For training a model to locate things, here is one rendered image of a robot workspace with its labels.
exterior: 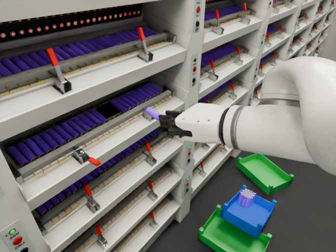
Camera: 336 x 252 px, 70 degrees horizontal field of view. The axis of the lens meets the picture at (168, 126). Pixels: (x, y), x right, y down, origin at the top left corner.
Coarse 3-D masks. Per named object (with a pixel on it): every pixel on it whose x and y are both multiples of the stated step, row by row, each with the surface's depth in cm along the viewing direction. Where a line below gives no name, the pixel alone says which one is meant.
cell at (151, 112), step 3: (147, 108) 60; (150, 108) 60; (147, 111) 60; (150, 111) 59; (153, 111) 59; (156, 111) 59; (150, 114) 59; (153, 114) 59; (156, 114) 59; (153, 117) 59; (156, 117) 59
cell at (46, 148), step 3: (36, 135) 64; (33, 138) 64; (36, 138) 64; (39, 138) 64; (36, 141) 63; (39, 141) 63; (42, 141) 63; (39, 144) 63; (42, 144) 63; (45, 144) 63; (42, 147) 62; (45, 147) 62; (48, 147) 62; (45, 150) 62; (48, 150) 62
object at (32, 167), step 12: (156, 96) 87; (168, 96) 92; (132, 108) 80; (120, 120) 75; (96, 132) 69; (72, 144) 64; (84, 144) 67; (48, 156) 60; (60, 156) 62; (24, 168) 56; (36, 168) 58
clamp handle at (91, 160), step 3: (81, 153) 63; (84, 156) 62; (87, 156) 62; (87, 159) 61; (90, 159) 60; (93, 159) 60; (90, 162) 60; (93, 162) 59; (96, 162) 59; (99, 162) 59; (96, 165) 59
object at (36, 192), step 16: (160, 80) 96; (176, 96) 94; (160, 112) 85; (128, 128) 76; (144, 128) 78; (16, 144) 63; (96, 144) 69; (112, 144) 70; (128, 144) 76; (16, 176) 54; (48, 176) 59; (64, 176) 60; (80, 176) 65; (32, 192) 55; (48, 192) 57; (32, 208) 56
